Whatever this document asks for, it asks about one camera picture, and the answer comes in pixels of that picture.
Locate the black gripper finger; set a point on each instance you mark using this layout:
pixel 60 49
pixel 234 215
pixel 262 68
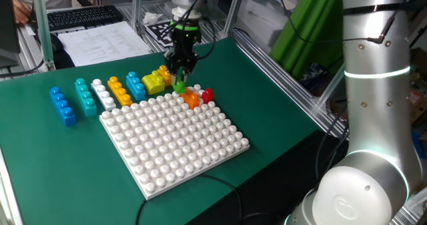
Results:
pixel 173 78
pixel 185 75

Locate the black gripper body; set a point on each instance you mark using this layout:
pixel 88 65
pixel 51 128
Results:
pixel 183 51

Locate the green two-stud block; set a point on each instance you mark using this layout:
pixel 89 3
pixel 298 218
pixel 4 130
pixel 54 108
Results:
pixel 179 87

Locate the orange curved block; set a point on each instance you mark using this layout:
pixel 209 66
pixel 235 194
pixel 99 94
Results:
pixel 191 99

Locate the red single-stud block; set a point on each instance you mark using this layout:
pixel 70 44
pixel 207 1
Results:
pixel 207 96

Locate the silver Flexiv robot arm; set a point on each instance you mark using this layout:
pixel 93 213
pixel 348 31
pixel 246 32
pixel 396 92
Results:
pixel 377 118

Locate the person's hand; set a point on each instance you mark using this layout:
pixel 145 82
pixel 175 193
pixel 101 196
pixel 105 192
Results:
pixel 20 11

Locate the yellow two-stud block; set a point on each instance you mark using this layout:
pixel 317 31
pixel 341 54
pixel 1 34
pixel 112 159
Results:
pixel 163 74

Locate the lime yellow large block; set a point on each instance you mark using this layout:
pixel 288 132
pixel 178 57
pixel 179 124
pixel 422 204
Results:
pixel 153 83

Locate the black white marker board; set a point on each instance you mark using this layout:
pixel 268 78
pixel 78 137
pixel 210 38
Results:
pixel 156 29

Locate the light blue three-stud block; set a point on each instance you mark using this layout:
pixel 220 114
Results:
pixel 136 88

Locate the white crumpled tissue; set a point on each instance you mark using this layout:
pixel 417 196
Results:
pixel 151 18

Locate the yellow four-stud block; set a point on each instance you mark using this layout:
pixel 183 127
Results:
pixel 120 92

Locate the white studded baseplate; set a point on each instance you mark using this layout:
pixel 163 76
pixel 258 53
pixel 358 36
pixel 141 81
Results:
pixel 173 141

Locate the white four-stud block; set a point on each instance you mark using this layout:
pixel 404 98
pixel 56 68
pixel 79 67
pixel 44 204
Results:
pixel 104 95

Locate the white printed paper sheet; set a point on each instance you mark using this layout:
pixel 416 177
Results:
pixel 103 44

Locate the teal four-stud block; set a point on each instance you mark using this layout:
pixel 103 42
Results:
pixel 86 99

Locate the black keyboard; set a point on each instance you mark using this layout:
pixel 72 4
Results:
pixel 80 17

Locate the blue four-stud block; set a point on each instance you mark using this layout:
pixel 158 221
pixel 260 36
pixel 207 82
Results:
pixel 63 108

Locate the beige round disc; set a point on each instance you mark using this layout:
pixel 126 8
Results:
pixel 289 3

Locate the black computer mouse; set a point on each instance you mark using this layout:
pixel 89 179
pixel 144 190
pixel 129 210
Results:
pixel 57 44

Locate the green cloth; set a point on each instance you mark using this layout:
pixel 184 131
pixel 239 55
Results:
pixel 310 34

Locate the green table mat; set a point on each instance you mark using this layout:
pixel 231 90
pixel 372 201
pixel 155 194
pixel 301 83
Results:
pixel 66 171

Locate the black monitor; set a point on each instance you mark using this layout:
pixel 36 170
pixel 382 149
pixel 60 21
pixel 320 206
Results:
pixel 8 24

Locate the brown cardboard box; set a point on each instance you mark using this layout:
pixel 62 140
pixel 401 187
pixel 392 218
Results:
pixel 418 108

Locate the aluminium vertical post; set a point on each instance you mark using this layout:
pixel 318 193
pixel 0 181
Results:
pixel 330 86
pixel 231 14
pixel 136 8
pixel 41 24

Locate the aluminium table frame rail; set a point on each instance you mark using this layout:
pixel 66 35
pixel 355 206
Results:
pixel 283 84
pixel 6 198

